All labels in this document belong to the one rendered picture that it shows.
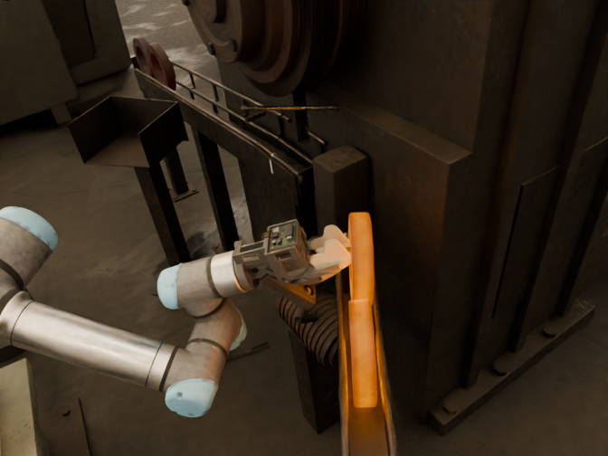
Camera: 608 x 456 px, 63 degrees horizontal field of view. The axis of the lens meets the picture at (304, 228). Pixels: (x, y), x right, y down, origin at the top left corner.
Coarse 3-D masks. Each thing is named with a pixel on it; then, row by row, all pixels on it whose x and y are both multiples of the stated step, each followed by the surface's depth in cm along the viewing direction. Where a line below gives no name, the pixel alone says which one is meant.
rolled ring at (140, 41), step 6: (138, 36) 197; (138, 42) 194; (144, 42) 194; (138, 48) 202; (144, 48) 193; (138, 54) 205; (144, 54) 195; (138, 60) 206; (144, 60) 207; (144, 66) 207; (150, 72) 198
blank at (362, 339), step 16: (352, 304) 73; (368, 304) 72; (352, 320) 70; (368, 320) 69; (352, 336) 68; (368, 336) 68; (352, 352) 67; (368, 352) 67; (352, 368) 67; (368, 368) 67; (368, 384) 67; (368, 400) 69
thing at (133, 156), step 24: (96, 120) 157; (120, 120) 166; (144, 120) 162; (168, 120) 149; (96, 144) 158; (120, 144) 162; (144, 144) 141; (168, 144) 151; (144, 168) 157; (144, 192) 164; (168, 192) 168; (168, 216) 170; (168, 240) 176
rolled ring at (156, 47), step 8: (152, 48) 181; (160, 48) 180; (152, 56) 189; (160, 56) 179; (152, 64) 192; (160, 64) 181; (168, 64) 180; (160, 72) 194; (168, 72) 181; (160, 80) 193; (168, 80) 183
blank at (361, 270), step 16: (352, 224) 77; (368, 224) 77; (352, 240) 76; (368, 240) 75; (352, 256) 75; (368, 256) 75; (352, 272) 75; (368, 272) 75; (352, 288) 77; (368, 288) 76
